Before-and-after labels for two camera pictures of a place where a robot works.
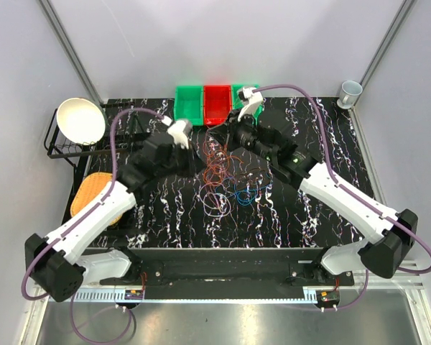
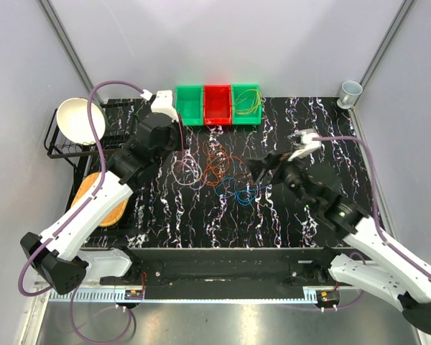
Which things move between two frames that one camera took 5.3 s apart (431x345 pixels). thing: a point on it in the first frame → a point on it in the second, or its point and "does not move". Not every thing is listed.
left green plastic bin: [188, 103] does not move
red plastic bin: [217, 103] does not move
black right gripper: [227, 133] → [258, 167]
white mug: [350, 92] does not move
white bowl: [80, 121] does not move
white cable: [215, 200] → [187, 185]
